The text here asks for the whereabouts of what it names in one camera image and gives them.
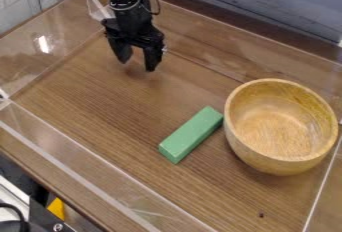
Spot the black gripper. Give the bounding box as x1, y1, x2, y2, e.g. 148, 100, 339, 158
101, 0, 164, 72

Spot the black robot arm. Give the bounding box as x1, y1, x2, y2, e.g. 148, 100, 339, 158
101, 0, 165, 72

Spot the clear acrylic corner bracket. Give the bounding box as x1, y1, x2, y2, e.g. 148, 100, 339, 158
85, 0, 114, 21

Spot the clear acrylic tray wall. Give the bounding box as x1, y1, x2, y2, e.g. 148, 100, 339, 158
0, 90, 217, 232

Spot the green rectangular block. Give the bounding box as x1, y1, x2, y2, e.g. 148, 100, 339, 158
157, 106, 223, 164

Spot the brown wooden bowl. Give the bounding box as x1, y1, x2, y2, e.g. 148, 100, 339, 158
223, 78, 338, 176

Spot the yellow tag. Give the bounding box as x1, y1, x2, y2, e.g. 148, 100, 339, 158
46, 198, 65, 220

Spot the black cable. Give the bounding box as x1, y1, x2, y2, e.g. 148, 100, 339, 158
0, 203, 32, 232

